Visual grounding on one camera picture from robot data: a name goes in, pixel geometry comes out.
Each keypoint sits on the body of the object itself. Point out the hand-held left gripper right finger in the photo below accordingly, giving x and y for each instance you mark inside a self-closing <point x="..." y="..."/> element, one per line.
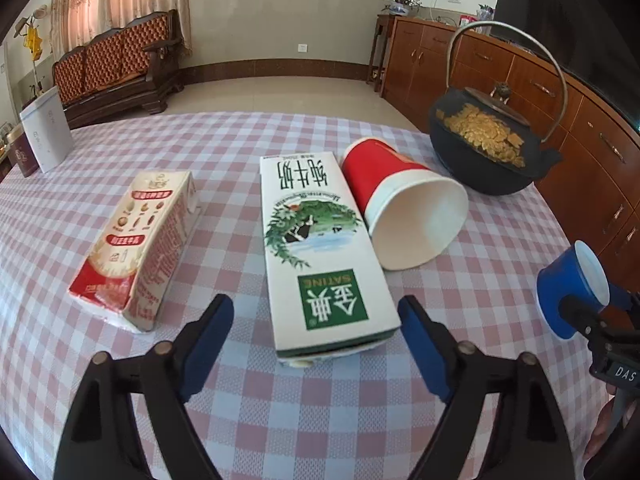
<point x="425" y="350"/>

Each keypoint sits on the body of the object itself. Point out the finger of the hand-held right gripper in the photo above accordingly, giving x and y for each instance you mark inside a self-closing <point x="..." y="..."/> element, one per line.
<point x="625" y="300"/>
<point x="580" y="315"/>

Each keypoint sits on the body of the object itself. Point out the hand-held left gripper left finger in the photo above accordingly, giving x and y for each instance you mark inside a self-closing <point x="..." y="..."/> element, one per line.
<point x="205" y="345"/>

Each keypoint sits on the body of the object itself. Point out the blue paper cup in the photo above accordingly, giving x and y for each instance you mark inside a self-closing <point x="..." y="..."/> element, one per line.
<point x="555" y="290"/>

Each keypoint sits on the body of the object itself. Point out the green white milk carton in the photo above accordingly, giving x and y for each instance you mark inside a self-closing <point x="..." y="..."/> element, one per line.
<point x="320" y="260"/>

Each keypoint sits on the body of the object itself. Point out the person's right hand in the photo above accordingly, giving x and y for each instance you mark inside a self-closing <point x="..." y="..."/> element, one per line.
<point x="600" y="430"/>

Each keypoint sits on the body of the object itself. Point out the red white milk carton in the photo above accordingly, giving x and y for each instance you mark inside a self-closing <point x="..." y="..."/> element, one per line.
<point x="130" y="240"/>

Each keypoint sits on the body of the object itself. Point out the long wooden sideboard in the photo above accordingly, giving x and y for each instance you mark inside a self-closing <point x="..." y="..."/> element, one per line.
<point x="590" y="160"/>

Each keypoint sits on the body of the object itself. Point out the pink checked tablecloth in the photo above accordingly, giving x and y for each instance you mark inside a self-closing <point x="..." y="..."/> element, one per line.
<point x="230" y="170"/>

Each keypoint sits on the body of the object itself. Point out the black cast iron teapot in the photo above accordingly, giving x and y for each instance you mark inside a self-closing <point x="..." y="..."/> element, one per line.
<point x="475" y="170"/>

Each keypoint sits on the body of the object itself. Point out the red paper cup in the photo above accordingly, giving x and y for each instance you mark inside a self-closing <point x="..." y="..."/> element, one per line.
<point x="385" y="175"/>

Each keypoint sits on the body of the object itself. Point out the dark red tin canister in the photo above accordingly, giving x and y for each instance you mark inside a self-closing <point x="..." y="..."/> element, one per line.
<point x="20" y="155"/>

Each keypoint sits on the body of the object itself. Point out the white tin canister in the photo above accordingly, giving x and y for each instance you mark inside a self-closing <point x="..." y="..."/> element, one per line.
<point x="47" y="130"/>

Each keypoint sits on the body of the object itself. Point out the black flat television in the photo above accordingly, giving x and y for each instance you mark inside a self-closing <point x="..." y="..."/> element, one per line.
<point x="565" y="20"/>

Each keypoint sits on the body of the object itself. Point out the wooden sofa with red cushions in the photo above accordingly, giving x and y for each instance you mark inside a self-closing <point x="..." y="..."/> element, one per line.
<point x="115" y="70"/>

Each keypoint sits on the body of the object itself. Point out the small wooden side table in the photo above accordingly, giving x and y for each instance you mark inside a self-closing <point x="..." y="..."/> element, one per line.
<point x="377" y="50"/>

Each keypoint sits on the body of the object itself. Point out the small red box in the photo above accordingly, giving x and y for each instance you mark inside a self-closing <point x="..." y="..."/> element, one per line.
<point x="466" y="21"/>

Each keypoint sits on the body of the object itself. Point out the potted plant in patterned pot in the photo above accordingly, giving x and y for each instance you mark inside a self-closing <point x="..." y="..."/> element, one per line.
<point x="400" y="6"/>

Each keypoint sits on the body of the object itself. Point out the coat rack with hats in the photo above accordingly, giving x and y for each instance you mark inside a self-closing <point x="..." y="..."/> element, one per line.
<point x="32" y="40"/>

